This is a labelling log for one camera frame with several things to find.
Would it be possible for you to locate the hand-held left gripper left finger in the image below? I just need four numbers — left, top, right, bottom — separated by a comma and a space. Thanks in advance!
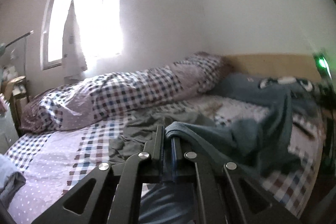
31, 126, 165, 224

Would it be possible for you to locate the window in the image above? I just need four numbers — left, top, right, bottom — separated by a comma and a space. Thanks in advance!
41, 0, 125, 71

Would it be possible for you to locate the wooden chair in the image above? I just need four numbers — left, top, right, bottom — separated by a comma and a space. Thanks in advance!
0, 76, 28, 114

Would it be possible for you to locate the grey-green shirt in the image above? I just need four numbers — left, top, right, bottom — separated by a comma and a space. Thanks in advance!
109, 111, 216, 164

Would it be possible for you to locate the black clothes rack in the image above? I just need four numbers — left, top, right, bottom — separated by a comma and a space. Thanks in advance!
5, 30, 34, 98

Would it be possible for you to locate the folded light blue cloth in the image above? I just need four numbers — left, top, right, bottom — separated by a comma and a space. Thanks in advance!
0, 154, 27, 197

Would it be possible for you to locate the checked duvet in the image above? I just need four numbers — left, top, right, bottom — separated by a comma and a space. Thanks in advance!
20, 52, 229, 132

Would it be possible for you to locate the wooden headboard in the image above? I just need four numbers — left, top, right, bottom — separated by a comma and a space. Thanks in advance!
223, 54, 322, 83

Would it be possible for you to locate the white printed curtain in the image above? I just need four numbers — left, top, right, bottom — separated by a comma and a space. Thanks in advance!
62, 0, 88, 72

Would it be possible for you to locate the blue-grey sweatshirt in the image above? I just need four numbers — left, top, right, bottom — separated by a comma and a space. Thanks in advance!
139, 82, 322, 224

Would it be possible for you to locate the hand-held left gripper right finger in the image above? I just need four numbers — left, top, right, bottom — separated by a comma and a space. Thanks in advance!
171, 137, 301, 224

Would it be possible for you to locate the checked pink bed sheet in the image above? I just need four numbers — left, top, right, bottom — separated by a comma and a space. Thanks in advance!
0, 97, 322, 224

